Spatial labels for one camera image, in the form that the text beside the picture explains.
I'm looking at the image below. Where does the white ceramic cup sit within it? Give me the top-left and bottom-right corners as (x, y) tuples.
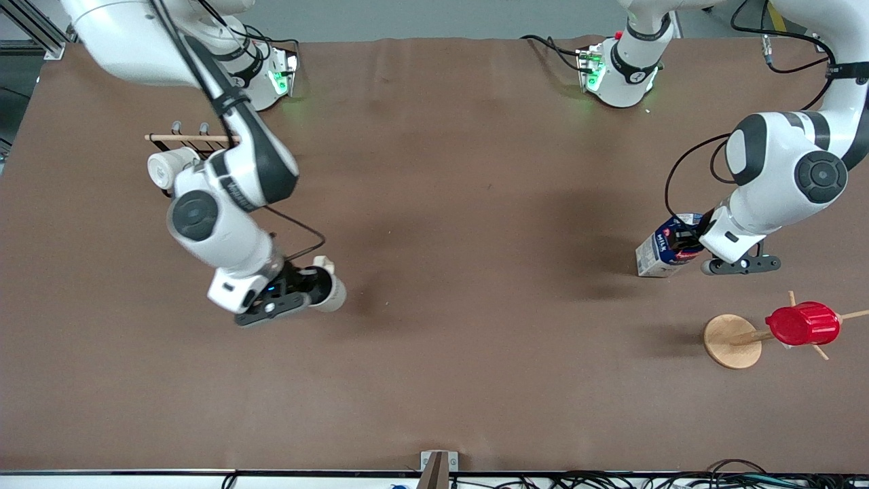
(309, 255), (348, 314)

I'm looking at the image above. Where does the blue and white milk carton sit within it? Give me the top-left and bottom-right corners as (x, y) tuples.
(635, 213), (708, 278)

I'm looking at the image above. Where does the red plastic cup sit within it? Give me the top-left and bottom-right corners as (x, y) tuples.
(765, 302), (842, 347)

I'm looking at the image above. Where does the wooden mug tree stand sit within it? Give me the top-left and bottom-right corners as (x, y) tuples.
(703, 291), (869, 371)

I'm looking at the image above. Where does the white mug with printed base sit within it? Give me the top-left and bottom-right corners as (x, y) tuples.
(147, 147), (202, 190)

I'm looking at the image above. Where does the brown table cover sheet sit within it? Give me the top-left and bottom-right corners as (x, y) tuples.
(0, 35), (869, 474)

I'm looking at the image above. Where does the black left upper arm cable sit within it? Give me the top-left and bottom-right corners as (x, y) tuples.
(730, 0), (837, 113)

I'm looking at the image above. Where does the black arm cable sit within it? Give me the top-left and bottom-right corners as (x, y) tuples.
(148, 0), (327, 266)
(730, 0), (837, 113)

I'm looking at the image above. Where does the metal bracket with post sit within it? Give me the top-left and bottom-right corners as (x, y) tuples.
(420, 450), (460, 489)

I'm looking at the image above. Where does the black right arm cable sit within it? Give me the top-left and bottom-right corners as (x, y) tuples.
(148, 0), (327, 266)

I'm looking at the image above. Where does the black left base cable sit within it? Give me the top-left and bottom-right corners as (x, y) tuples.
(521, 34), (595, 74)

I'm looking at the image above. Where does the black cable bundle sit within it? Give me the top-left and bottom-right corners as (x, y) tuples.
(543, 459), (869, 489)

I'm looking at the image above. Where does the aluminium frame profile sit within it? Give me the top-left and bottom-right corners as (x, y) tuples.
(0, 0), (69, 62)

